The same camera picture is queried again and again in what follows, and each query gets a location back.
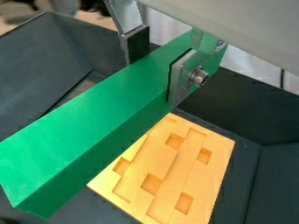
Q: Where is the yellow slotted board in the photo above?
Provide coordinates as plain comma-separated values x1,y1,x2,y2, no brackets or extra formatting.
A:
88,114,234,224

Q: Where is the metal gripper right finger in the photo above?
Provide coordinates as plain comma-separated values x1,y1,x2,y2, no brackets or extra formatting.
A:
166,28,228,107

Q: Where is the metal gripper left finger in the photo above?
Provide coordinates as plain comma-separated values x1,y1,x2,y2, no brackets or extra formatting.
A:
104,0,149,65

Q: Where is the green long block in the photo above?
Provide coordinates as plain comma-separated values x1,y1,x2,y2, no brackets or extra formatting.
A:
0,29,229,220

